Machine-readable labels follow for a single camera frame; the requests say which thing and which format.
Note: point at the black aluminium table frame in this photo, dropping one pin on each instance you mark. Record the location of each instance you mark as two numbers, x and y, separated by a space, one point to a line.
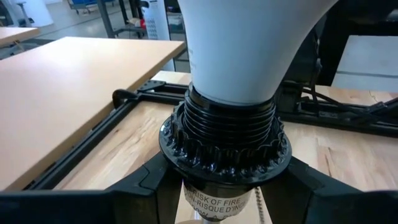
93 140

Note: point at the small beige desk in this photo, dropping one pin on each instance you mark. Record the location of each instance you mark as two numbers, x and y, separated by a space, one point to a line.
15 34

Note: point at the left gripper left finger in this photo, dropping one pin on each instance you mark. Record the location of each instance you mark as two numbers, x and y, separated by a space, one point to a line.
93 207

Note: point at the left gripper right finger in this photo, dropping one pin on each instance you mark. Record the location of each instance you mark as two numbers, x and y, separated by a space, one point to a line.
326 205

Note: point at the white perforated tower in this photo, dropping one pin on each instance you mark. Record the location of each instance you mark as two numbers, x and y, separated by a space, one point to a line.
157 34

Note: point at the wooden base table lamp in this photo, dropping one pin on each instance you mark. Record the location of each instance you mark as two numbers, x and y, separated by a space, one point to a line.
224 155

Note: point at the white LED lightbulb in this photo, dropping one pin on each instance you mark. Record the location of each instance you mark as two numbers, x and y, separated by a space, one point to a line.
242 53

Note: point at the large beige desk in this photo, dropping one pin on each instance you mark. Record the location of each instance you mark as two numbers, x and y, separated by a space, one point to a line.
62 102

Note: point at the black table leg frame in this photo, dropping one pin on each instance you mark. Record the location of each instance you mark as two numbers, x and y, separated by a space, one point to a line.
107 18

